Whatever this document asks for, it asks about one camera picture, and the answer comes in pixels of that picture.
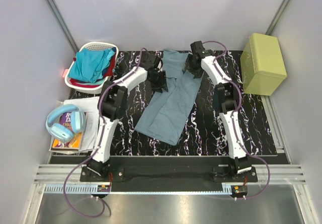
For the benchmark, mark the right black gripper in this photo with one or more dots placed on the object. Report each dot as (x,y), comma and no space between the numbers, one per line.
(197,73)

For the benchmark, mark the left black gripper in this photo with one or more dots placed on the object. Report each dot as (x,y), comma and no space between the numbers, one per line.
(159,79)

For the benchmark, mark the grey-blue t shirt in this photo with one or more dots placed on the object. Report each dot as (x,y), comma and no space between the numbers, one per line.
(165,116)

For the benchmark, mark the white laundry basket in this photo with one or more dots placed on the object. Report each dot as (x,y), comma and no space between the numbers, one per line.
(92,46)

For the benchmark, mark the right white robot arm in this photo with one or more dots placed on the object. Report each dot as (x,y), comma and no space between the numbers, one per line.
(227,100)

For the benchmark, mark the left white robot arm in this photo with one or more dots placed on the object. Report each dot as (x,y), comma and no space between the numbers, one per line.
(112,105)

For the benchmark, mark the white paper stack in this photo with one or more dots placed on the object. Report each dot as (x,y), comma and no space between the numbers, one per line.
(90,107)

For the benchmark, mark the teal t shirt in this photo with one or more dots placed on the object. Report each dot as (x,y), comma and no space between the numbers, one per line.
(91,65)

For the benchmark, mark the green box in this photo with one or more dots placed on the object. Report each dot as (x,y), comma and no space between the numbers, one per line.
(262,65)

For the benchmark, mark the pink cube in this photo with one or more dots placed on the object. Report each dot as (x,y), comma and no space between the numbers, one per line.
(65,73)

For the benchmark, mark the purple orange book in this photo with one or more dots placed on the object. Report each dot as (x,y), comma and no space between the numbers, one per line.
(74,144)

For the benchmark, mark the light blue headphones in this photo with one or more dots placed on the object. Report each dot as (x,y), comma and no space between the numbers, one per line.
(60,132)

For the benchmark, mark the right controller board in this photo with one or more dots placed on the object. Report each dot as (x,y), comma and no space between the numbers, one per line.
(240,189)

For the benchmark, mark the controller board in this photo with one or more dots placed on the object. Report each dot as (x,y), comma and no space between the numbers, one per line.
(103,188)
(240,189)

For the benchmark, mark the left controller board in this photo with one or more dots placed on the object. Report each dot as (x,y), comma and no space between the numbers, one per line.
(103,188)

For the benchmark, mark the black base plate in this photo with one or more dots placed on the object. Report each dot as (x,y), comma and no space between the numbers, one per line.
(168,174)

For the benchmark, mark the slotted cable duct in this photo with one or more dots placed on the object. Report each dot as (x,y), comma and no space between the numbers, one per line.
(71,189)

